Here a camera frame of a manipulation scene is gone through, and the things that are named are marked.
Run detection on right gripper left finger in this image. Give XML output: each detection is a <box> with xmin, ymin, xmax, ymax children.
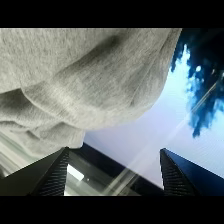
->
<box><xmin>0</xmin><ymin>146</ymin><xmax>71</xmax><ymax>197</ymax></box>

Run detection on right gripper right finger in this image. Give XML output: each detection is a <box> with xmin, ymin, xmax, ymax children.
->
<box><xmin>159</xmin><ymin>148</ymin><xmax>224</xmax><ymax>197</ymax></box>

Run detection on grey shirt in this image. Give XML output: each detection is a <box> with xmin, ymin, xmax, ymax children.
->
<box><xmin>0</xmin><ymin>27</ymin><xmax>183</xmax><ymax>160</ymax></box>

